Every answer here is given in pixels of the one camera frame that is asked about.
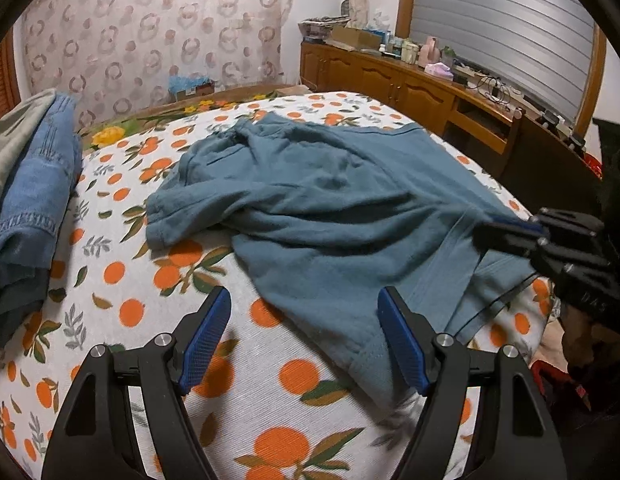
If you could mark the grey window blind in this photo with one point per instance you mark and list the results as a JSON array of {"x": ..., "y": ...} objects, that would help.
[{"x": 543, "y": 47}]

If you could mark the cardboard box with blue bag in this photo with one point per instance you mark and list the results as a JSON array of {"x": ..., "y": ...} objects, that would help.
[{"x": 183, "y": 88}]

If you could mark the circle pattern sheer curtain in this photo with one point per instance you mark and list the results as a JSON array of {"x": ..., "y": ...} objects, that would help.
[{"x": 117, "y": 56}]

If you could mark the wooden sideboard cabinet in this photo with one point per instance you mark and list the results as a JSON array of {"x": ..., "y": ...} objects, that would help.
[{"x": 500, "y": 140}]

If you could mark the teal blue shorts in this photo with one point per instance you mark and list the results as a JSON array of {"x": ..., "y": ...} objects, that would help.
[{"x": 323, "y": 218}]

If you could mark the pink tissue pack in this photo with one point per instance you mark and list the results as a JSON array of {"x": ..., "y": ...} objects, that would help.
[{"x": 439, "y": 70}]

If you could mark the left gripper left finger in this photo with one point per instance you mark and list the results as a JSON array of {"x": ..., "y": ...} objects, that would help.
[{"x": 94, "y": 435}]

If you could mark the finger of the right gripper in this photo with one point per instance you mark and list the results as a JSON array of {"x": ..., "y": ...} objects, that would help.
[
  {"x": 531, "y": 227},
  {"x": 490, "y": 236}
]

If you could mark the stack of magazines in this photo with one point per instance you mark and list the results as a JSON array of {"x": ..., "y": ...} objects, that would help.
[{"x": 320, "y": 28}]

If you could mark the brown louvered wardrobe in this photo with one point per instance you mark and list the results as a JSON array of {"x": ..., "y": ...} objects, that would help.
[{"x": 9, "y": 91}]

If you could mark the person's right hand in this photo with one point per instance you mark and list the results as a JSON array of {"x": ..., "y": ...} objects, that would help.
[{"x": 585, "y": 341}]

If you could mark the white jar on sideboard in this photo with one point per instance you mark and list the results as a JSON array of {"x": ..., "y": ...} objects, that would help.
[{"x": 410, "y": 52}]

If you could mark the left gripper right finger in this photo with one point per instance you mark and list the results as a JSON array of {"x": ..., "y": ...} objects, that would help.
[{"x": 514, "y": 437}]

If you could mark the cardboard box on sideboard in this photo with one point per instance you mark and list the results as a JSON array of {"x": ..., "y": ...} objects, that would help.
[{"x": 353, "y": 38}]

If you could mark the pink bottle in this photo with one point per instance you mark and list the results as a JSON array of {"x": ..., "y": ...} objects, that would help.
[{"x": 429, "y": 53}]

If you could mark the folded blue denim jeans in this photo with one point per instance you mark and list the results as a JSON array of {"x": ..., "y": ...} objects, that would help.
[{"x": 32, "y": 211}]

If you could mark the orange print white sheet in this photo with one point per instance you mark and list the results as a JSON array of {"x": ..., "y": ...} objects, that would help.
[{"x": 271, "y": 405}]

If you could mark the folded grey-green pants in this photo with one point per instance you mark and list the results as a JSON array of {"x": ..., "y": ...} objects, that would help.
[{"x": 17, "y": 128}]

